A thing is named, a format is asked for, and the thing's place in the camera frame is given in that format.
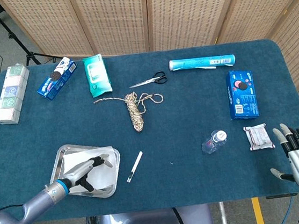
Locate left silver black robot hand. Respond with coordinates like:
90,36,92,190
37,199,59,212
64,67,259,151
63,153,115,195

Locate white tissue sheet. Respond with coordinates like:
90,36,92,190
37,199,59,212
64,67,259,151
61,145,121,194

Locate stainless steel tray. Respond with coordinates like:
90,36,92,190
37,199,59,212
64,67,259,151
46,138,125,205

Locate white red snack packet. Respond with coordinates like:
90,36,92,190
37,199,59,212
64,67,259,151
242,122,276,152

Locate blue cookie box white end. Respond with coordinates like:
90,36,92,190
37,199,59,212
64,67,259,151
33,55,81,103

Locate blue cookie box pink print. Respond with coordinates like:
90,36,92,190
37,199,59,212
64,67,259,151
224,68,260,121

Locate green wet wipes pack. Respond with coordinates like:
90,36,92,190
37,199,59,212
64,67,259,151
82,52,114,99

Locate clear plastic water bottle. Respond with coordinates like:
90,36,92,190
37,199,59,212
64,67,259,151
199,128,230,156

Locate white table leg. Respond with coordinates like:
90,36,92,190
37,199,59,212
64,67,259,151
218,201,229,224

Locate pastel tissue multipack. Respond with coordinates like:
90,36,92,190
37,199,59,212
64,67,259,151
0,62,36,126

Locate blue table cloth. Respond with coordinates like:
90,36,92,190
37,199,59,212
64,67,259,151
0,34,299,224

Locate black tripod stand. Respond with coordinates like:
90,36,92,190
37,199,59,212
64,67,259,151
0,0,62,69

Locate cyan wrap roll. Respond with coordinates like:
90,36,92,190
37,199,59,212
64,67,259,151
168,53,237,75

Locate wicker folding screen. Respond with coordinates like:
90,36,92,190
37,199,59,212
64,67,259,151
0,0,299,187

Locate beige braided rope bundle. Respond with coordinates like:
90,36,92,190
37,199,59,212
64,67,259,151
93,88,167,137

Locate black-handled scissors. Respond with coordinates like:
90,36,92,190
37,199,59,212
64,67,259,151
128,70,169,89

